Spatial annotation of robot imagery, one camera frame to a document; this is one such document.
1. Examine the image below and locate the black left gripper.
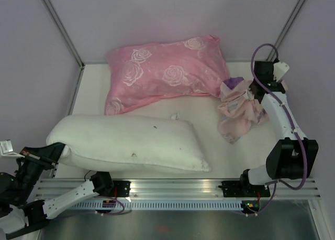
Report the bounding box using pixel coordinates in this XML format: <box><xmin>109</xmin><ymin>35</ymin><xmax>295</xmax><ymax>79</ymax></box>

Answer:
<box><xmin>15</xmin><ymin>140</ymin><xmax>68</xmax><ymax>204</ymax></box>

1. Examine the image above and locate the purple Elsa pillowcase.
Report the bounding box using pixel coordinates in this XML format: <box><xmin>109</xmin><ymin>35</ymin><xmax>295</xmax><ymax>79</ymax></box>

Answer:
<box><xmin>218</xmin><ymin>77</ymin><xmax>268</xmax><ymax>144</ymax></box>

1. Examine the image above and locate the white pillow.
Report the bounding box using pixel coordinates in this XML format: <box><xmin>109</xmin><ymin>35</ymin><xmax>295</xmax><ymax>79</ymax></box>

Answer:
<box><xmin>46</xmin><ymin>115</ymin><xmax>211</xmax><ymax>173</ymax></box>

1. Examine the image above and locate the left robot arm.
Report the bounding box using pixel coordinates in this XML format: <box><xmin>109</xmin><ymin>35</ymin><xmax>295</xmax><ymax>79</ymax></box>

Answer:
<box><xmin>1</xmin><ymin>140</ymin><xmax>114</xmax><ymax>239</ymax></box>

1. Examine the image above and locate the pink rose-patterned pillow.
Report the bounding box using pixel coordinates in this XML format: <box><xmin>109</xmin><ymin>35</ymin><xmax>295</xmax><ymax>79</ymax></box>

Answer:
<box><xmin>104</xmin><ymin>35</ymin><xmax>229</xmax><ymax>115</ymax></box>

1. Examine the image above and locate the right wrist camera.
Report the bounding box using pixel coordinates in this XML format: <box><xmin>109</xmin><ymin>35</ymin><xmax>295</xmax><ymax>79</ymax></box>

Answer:
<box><xmin>273</xmin><ymin>61</ymin><xmax>289</xmax><ymax>82</ymax></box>

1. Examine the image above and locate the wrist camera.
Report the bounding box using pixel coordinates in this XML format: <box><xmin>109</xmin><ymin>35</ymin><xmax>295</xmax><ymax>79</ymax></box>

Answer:
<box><xmin>273</xmin><ymin>61</ymin><xmax>289</xmax><ymax>82</ymax></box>
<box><xmin>0</xmin><ymin>139</ymin><xmax>23</xmax><ymax>159</ymax></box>

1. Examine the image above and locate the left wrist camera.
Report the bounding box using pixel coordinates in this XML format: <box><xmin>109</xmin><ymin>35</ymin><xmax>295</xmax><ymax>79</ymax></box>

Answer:
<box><xmin>0</xmin><ymin>139</ymin><xmax>23</xmax><ymax>159</ymax></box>

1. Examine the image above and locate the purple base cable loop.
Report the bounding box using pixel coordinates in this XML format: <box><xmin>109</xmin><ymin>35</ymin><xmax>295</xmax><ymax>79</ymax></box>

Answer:
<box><xmin>94</xmin><ymin>195</ymin><xmax>126</xmax><ymax>216</ymax></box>

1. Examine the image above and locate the aluminium front rail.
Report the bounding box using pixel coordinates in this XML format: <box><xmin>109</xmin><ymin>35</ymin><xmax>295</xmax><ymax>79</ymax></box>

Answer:
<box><xmin>35</xmin><ymin>177</ymin><xmax>321</xmax><ymax>200</ymax></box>

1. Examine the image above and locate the right aluminium frame post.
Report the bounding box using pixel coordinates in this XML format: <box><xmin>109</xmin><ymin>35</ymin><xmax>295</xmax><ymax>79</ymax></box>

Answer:
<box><xmin>274</xmin><ymin>0</ymin><xmax>307</xmax><ymax>50</ymax></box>

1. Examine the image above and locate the aluminium frame post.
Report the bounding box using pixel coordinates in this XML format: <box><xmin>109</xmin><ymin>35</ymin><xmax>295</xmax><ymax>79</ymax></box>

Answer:
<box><xmin>274</xmin><ymin>0</ymin><xmax>307</xmax><ymax>50</ymax></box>
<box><xmin>41</xmin><ymin>0</ymin><xmax>84</xmax><ymax>69</ymax></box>

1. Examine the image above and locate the left aluminium frame post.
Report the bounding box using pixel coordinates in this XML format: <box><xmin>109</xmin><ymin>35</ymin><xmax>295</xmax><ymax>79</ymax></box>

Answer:
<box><xmin>41</xmin><ymin>0</ymin><xmax>84</xmax><ymax>69</ymax></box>

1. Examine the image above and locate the white slotted cable duct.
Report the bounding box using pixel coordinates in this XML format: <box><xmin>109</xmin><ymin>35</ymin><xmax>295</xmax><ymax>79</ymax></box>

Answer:
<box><xmin>71</xmin><ymin>199</ymin><xmax>243</xmax><ymax>211</ymax></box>

